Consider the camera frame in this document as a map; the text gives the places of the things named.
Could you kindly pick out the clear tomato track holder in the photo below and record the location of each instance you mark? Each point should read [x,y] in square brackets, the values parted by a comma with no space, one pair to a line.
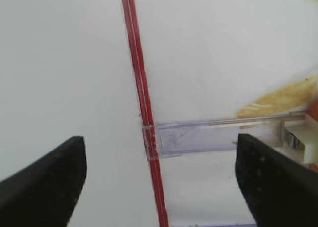
[179,138]

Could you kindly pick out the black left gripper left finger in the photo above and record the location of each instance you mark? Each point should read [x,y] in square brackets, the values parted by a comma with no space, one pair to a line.
[45,193]

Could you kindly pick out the red tomato slice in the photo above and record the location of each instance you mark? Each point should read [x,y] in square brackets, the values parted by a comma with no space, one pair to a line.
[313,113]

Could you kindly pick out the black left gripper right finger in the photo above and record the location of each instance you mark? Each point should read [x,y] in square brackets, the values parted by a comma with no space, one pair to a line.
[279,192]

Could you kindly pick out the red left rail strip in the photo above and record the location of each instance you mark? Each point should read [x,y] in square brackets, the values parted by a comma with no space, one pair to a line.
[144,107]

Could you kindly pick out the white tomato pusher block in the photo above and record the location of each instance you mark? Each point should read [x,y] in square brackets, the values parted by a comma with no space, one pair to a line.
[302,137]

